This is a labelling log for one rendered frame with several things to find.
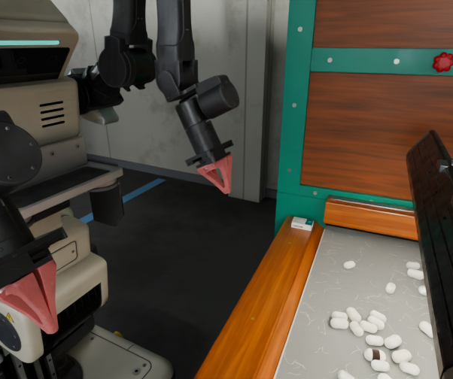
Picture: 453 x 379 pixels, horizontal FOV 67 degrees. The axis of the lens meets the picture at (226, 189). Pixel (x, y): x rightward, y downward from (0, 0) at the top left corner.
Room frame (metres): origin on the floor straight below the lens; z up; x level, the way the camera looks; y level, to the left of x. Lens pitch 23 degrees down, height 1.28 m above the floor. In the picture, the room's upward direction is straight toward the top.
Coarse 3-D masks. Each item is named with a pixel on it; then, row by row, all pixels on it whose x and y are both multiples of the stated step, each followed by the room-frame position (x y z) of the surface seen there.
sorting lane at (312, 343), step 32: (320, 256) 0.80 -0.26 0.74; (352, 256) 0.80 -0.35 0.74; (384, 256) 0.80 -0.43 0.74; (416, 256) 0.80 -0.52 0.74; (320, 288) 0.67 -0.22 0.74; (352, 288) 0.67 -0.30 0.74; (384, 288) 0.67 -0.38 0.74; (416, 288) 0.67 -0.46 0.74; (320, 320) 0.56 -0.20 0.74; (416, 320) 0.56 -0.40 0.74; (288, 352) 0.48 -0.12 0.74; (320, 352) 0.48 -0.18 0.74; (352, 352) 0.48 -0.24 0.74; (384, 352) 0.48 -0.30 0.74; (416, 352) 0.48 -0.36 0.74
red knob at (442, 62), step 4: (444, 52) 0.86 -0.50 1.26; (436, 56) 0.86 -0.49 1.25; (440, 56) 0.86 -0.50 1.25; (444, 56) 0.85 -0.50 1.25; (448, 56) 0.85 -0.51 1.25; (452, 56) 0.85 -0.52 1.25; (436, 60) 0.86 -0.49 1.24; (440, 60) 0.85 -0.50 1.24; (444, 60) 0.85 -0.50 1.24; (448, 60) 0.85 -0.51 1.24; (452, 60) 0.85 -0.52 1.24; (436, 64) 0.86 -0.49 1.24; (440, 64) 0.85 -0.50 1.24; (444, 64) 0.85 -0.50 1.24; (448, 64) 0.85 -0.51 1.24; (452, 64) 0.85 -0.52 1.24; (436, 68) 0.86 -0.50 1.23; (440, 68) 0.85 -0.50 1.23; (444, 68) 0.85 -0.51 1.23; (448, 68) 0.85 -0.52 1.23
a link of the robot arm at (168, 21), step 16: (160, 0) 0.71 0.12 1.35; (176, 0) 0.69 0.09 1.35; (160, 16) 0.71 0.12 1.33; (176, 16) 0.69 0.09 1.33; (160, 32) 0.71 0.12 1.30; (176, 32) 0.69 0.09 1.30; (160, 48) 0.70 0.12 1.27; (176, 48) 0.69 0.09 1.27; (192, 48) 0.72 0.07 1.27; (160, 64) 0.70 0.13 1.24; (176, 64) 0.69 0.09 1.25; (192, 64) 0.73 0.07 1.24; (176, 80) 0.69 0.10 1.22; (192, 80) 0.72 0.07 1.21
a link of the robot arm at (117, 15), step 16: (128, 0) 0.74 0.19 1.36; (144, 0) 0.77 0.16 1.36; (112, 16) 0.76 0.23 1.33; (128, 16) 0.75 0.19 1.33; (144, 16) 0.78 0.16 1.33; (112, 32) 0.76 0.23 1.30; (128, 32) 0.74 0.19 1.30; (144, 32) 0.78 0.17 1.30; (112, 48) 0.74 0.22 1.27; (128, 48) 0.75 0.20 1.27; (144, 48) 0.80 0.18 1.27; (112, 64) 0.74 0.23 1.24; (128, 64) 0.73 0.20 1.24; (112, 80) 0.74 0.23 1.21; (128, 80) 0.74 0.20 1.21
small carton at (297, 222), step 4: (292, 220) 0.93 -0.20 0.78; (296, 220) 0.93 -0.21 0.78; (300, 220) 0.93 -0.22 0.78; (304, 220) 0.93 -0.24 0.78; (308, 220) 0.93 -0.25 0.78; (312, 220) 0.93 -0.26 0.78; (292, 224) 0.92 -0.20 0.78; (296, 224) 0.92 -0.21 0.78; (300, 224) 0.91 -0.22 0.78; (304, 224) 0.91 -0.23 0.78; (308, 224) 0.90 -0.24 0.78; (312, 224) 0.92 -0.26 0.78; (296, 228) 0.92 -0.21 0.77; (300, 228) 0.91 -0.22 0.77; (304, 228) 0.91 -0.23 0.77; (308, 228) 0.90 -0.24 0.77
